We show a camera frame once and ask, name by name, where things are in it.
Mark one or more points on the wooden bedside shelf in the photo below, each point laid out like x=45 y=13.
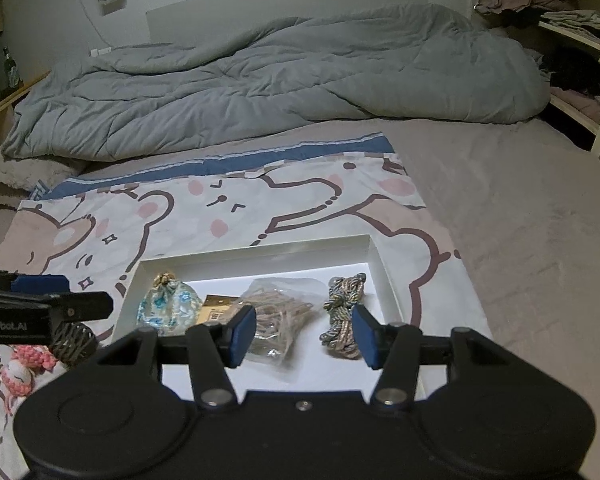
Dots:
x=5 y=110

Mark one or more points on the brown hair claw clip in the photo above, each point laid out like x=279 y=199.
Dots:
x=75 y=341

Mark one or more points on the pink crochet doll white face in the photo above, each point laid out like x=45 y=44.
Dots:
x=17 y=377

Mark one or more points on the white cardboard box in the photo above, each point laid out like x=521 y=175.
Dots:
x=215 y=277

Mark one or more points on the pink folded cloth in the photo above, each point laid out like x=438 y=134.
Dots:
x=580 y=102

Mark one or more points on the grey duvet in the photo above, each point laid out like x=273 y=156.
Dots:
x=280 y=80

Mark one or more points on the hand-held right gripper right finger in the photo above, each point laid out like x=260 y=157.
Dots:
x=362 y=336

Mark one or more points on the white power strip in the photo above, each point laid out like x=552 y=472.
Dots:
x=101 y=52

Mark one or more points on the beige fuzzy blanket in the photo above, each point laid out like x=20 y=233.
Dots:
x=25 y=175

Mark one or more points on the green glass bottle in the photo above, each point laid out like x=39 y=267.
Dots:
x=11 y=67

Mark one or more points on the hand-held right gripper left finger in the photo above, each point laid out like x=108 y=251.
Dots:
x=242 y=334

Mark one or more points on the yellow tissue pack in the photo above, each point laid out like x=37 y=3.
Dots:
x=214 y=310

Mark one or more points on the bagged jute twine bundle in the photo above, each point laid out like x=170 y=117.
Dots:
x=280 y=315

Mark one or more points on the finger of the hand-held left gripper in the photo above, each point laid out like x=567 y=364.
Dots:
x=82 y=305
x=40 y=282

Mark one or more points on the dark cloth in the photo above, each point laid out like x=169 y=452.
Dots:
x=575 y=72

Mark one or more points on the beige folded cloth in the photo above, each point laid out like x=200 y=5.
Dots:
x=580 y=22

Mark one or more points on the pink crochet fish toy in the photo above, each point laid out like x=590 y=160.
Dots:
x=32 y=356

